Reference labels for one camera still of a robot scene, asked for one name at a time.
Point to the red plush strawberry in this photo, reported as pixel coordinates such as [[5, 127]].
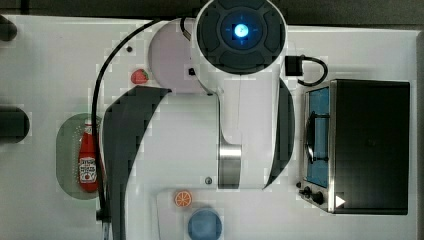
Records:
[[139, 76]]

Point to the blue bowl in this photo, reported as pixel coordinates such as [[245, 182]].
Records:
[[205, 224]]

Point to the black toaster oven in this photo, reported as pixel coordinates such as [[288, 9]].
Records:
[[355, 147]]

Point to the black plug with cable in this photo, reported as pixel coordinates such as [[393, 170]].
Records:
[[294, 67]]

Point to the red plush ketchup bottle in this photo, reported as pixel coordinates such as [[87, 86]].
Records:
[[87, 173]]

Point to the orange slice toy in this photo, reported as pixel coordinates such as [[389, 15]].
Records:
[[183, 198]]

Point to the black cylinder post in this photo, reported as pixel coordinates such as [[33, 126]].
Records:
[[8, 30], [14, 125]]

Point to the green oval strainer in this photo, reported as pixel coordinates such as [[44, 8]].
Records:
[[68, 141]]

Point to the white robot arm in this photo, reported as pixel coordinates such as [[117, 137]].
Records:
[[230, 136]]

